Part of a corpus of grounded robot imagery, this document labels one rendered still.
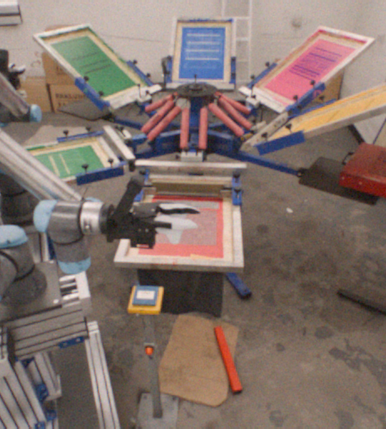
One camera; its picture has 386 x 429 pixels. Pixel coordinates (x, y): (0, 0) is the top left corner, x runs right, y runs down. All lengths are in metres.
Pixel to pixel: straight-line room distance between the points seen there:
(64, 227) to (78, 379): 1.57
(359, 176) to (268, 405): 1.39
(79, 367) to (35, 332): 1.02
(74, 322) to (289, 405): 1.49
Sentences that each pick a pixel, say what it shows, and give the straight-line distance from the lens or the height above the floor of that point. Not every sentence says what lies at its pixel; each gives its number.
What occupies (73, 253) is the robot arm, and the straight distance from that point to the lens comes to 0.94.
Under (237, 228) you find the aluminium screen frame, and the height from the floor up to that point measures 0.99.
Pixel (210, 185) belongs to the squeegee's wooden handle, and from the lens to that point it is 2.16.
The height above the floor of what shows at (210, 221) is 0.96.
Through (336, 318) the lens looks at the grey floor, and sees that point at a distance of 2.97.
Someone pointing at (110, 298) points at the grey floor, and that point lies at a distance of 2.98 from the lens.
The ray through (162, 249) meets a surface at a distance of 1.86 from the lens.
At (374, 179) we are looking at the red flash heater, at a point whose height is 1.10.
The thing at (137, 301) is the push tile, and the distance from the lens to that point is 1.62.
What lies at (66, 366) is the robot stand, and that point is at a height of 0.21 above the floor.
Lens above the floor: 2.17
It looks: 36 degrees down
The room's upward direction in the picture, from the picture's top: straight up
